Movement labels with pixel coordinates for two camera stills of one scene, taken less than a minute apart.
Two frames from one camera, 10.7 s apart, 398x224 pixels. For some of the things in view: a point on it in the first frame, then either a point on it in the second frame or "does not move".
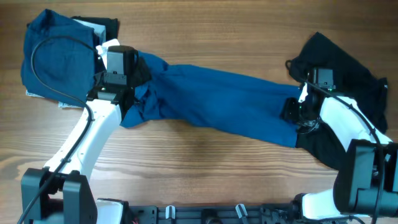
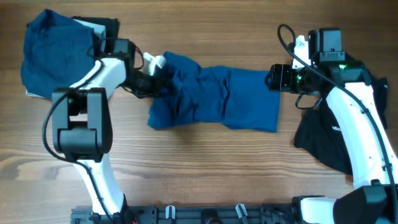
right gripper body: (296, 111) to (288, 79)
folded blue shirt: (58, 61) does not move
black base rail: (279, 213) does not move
